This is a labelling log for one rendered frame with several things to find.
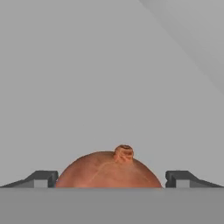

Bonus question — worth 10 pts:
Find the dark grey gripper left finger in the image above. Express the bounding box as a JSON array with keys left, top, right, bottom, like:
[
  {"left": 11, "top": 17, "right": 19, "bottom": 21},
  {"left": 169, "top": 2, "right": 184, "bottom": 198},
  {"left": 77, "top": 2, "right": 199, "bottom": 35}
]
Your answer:
[{"left": 0, "top": 170, "right": 60, "bottom": 189}]

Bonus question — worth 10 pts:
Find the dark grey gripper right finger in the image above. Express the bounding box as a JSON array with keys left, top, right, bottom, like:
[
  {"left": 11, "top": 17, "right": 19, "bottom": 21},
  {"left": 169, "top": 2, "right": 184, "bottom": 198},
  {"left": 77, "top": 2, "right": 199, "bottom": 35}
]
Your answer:
[{"left": 164, "top": 170, "right": 224, "bottom": 189}]

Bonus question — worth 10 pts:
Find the brown onion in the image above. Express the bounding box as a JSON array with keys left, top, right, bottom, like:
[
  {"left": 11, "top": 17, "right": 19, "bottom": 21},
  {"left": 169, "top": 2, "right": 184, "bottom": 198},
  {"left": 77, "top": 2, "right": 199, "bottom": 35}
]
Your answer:
[{"left": 55, "top": 144, "right": 163, "bottom": 189}]

